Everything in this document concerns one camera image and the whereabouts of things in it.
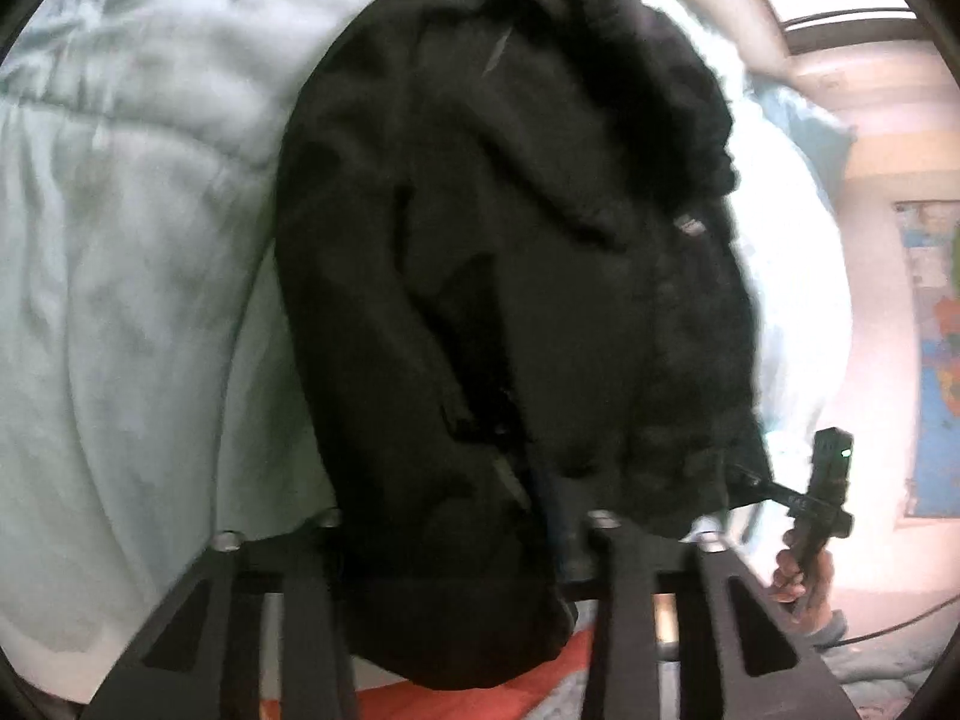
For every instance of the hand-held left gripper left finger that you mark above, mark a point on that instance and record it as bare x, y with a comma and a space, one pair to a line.
300, 577

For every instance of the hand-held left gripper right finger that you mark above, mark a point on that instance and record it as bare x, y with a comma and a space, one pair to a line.
626, 577

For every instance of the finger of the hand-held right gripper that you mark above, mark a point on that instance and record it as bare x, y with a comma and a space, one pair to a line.
761, 486

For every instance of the black hooded jacket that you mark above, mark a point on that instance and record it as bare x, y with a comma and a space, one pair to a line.
495, 277

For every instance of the person's right hand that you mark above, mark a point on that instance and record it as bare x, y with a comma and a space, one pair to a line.
802, 577

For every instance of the orange cloth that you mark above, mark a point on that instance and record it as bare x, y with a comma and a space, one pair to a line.
480, 697

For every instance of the light blue duvet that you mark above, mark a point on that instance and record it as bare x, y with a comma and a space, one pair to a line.
135, 277

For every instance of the light blue pillow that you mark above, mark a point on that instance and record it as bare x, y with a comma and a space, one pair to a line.
799, 131

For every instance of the map wall poster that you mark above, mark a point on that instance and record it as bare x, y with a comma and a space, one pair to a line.
934, 360

